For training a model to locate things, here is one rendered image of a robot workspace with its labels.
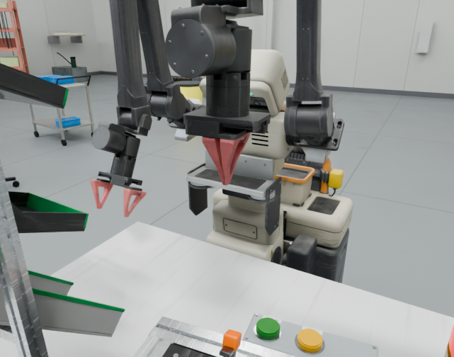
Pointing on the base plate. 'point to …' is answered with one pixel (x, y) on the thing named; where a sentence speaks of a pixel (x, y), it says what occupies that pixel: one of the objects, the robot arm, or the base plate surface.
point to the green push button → (268, 328)
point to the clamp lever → (230, 343)
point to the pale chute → (57, 307)
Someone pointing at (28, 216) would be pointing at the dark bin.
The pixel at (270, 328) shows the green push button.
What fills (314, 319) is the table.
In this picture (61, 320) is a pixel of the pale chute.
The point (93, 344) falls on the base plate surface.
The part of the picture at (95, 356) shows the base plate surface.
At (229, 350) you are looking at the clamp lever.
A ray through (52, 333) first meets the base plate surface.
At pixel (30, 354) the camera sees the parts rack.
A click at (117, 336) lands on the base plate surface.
